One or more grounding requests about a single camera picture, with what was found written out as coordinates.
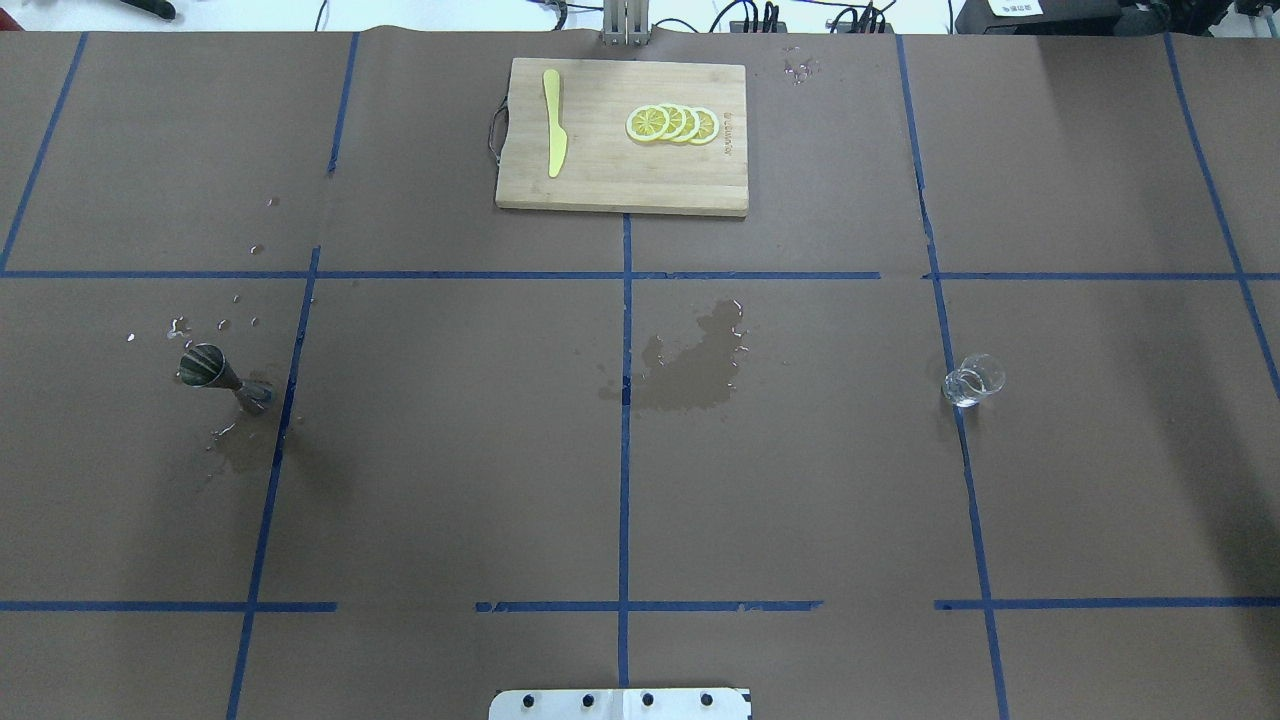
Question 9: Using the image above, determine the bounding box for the yellow plastic knife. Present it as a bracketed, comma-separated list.
[541, 68, 568, 179]

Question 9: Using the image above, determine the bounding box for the aluminium frame post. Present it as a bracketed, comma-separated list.
[600, 0, 652, 47]

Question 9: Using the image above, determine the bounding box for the back lemon slice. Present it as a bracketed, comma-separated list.
[687, 108, 721, 146]

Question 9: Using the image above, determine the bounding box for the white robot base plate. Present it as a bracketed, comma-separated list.
[488, 687, 753, 719]

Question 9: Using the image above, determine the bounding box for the steel jigger measuring cup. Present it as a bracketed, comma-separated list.
[175, 343, 275, 416]

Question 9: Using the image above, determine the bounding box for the bamboo cutting board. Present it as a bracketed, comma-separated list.
[495, 56, 750, 218]

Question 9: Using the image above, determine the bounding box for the clear glass cup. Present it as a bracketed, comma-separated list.
[941, 354, 1007, 409]

